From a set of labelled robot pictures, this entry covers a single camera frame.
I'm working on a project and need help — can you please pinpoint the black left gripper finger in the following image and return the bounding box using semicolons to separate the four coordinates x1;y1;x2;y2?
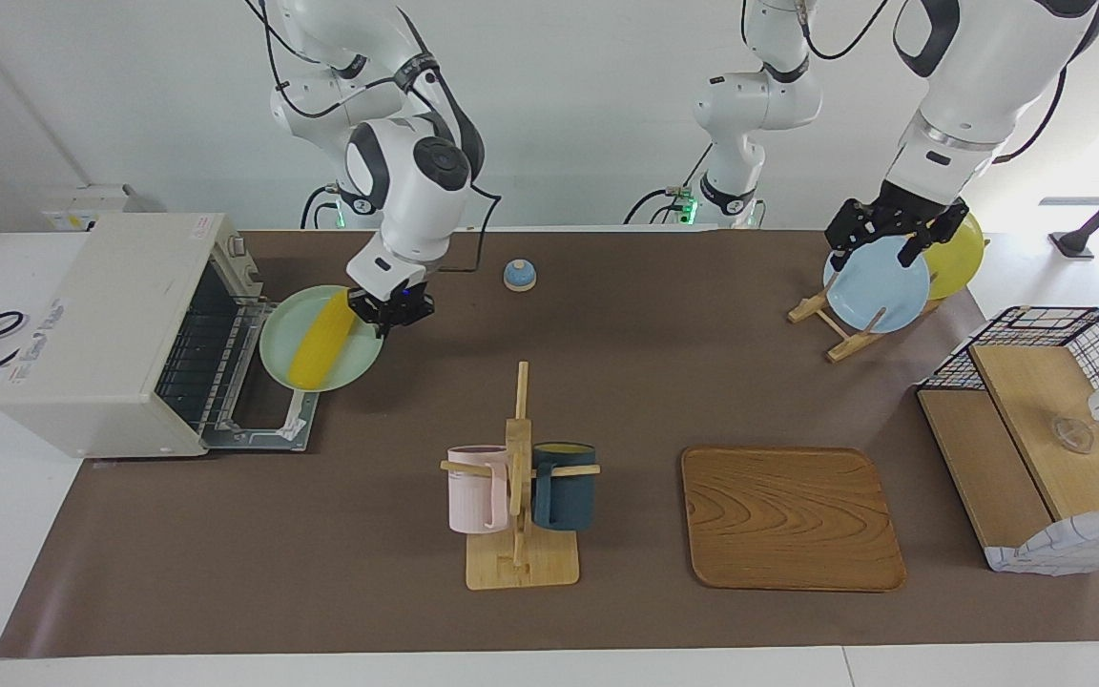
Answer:
896;224;940;267
824;221;861;269

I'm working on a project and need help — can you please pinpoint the black base cable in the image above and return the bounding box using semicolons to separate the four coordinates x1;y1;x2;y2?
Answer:
623;143;705;228
299;183;342;231

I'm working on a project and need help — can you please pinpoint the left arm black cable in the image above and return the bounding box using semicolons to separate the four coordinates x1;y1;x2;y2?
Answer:
800;0;1073;165

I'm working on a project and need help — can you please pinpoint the white power box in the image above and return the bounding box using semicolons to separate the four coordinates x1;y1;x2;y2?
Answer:
41;183;145;234

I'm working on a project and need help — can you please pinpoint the pale green round plate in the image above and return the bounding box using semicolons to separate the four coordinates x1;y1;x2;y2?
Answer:
259;284;385;393

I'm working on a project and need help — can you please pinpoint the yellow corn cob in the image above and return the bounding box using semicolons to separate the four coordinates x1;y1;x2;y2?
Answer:
286;290;358;390

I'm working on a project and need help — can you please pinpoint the wooden mug tree stand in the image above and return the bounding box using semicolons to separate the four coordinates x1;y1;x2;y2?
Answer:
440;361;602;592

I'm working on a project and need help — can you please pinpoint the pink mug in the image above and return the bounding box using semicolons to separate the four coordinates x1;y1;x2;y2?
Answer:
446;444;510;535

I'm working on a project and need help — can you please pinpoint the brown wooden serving tray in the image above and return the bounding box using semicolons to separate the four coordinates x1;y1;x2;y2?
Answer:
680;446;907;593

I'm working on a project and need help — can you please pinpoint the small clear glass item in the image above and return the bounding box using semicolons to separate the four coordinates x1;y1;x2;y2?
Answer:
1048;412;1097;456

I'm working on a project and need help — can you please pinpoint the dark teal mug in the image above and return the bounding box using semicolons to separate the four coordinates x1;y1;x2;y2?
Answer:
530;441;599;533

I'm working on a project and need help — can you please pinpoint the white checked cloth liner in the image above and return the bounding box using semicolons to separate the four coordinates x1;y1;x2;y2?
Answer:
982;501;1099;576

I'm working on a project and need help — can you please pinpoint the two-tier wooden shelf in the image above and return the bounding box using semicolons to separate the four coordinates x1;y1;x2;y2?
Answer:
918;341;1099;552

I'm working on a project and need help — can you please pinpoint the wooden plate rack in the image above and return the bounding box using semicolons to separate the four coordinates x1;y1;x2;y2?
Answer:
787;282;946;364

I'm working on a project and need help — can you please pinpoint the cream toaster oven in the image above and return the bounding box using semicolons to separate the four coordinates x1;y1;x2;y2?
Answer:
0;211;321;460

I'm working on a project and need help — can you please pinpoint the brown table mat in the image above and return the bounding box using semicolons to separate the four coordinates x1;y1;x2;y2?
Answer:
0;227;1099;659

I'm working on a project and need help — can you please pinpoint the yellow round plate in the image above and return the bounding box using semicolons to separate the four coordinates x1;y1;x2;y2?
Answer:
920;211;987;302

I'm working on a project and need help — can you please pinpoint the black wire basket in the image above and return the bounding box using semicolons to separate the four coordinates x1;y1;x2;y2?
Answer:
916;305;1099;483

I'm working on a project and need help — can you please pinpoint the light blue round plate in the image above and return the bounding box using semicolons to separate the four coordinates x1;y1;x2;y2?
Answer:
822;235;933;335

